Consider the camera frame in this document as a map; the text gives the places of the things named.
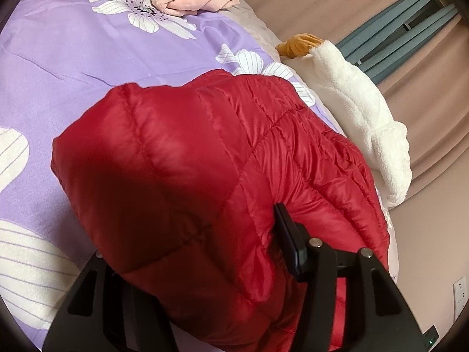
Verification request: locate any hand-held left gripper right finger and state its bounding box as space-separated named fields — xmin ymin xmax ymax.
xmin=271 ymin=203 xmax=429 ymax=352

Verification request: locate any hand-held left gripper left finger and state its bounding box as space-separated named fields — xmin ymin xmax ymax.
xmin=43 ymin=251 xmax=180 ymax=352

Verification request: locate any red down jacket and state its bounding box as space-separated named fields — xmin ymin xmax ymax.
xmin=51 ymin=70 xmax=391 ymax=352

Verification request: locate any white goose plush toy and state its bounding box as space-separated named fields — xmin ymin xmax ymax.
xmin=276 ymin=34 xmax=413 ymax=208

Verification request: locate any black device with green light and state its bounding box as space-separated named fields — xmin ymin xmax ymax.
xmin=423 ymin=324 xmax=440 ymax=349

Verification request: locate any pink curtain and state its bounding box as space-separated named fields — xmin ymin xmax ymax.
xmin=244 ymin=0 xmax=438 ymax=50
xmin=361 ymin=9 xmax=469 ymax=213

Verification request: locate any blue curtain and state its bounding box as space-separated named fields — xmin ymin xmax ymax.
xmin=335 ymin=0 xmax=442 ymax=61
xmin=354 ymin=4 xmax=460 ymax=83

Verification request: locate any purple floral blanket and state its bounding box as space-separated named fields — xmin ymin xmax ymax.
xmin=0 ymin=0 xmax=317 ymax=345

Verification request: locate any window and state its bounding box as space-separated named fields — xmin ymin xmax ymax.
xmin=403 ymin=0 xmax=449 ymax=32

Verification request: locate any white wall socket strip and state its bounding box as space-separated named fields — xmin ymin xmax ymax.
xmin=453 ymin=275 xmax=469 ymax=321

